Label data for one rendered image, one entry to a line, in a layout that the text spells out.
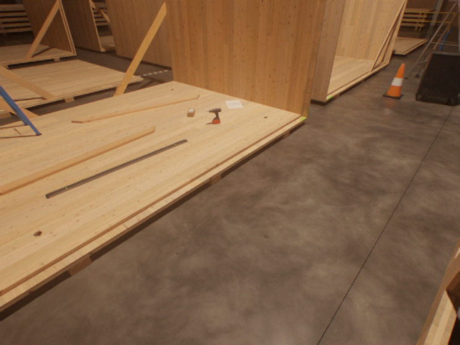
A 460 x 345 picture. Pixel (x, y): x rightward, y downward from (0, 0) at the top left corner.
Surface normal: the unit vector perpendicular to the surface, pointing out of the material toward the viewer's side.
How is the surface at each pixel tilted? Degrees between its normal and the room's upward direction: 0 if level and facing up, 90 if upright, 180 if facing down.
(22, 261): 0
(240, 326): 0
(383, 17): 90
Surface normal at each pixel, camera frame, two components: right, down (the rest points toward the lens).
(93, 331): 0.00, -0.84
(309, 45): -0.65, 0.42
